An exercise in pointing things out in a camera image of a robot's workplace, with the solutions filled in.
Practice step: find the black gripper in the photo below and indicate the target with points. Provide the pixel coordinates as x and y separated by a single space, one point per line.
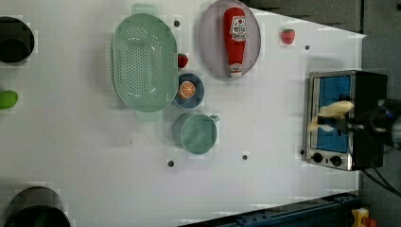
382 123

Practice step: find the yellow peeled banana toy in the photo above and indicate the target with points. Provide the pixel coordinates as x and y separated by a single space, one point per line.
336 110

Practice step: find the green mug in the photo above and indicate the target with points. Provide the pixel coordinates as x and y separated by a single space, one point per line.
196 133

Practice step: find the silver black toaster oven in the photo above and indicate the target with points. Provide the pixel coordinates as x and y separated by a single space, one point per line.
347 125

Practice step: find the red strawberry toy far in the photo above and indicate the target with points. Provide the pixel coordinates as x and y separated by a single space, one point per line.
287 36

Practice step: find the blue small bowl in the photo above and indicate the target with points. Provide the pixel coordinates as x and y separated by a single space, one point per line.
197 98

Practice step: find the red ketchup bottle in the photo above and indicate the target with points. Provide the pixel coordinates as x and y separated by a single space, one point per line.
235 34

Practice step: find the grey round plate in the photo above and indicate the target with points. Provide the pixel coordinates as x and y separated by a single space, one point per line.
211 38

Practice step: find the orange slice toy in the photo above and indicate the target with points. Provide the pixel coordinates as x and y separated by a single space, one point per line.
186 90

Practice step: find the small red strawberry toy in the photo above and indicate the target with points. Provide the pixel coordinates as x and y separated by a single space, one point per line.
182 60

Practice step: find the green perforated colander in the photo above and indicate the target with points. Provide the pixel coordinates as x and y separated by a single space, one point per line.
145 68

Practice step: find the black round object lower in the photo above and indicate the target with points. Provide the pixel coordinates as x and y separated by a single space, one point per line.
36 206

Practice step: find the black round object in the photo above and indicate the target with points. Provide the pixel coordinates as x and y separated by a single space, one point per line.
17 41
36 206

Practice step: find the green lime toy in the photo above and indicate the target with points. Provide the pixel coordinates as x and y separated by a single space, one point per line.
8 99

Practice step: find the black round object upper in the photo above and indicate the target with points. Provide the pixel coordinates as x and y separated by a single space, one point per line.
17 41

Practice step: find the blue metal frame rail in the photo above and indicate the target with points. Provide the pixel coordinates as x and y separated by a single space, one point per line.
330 211

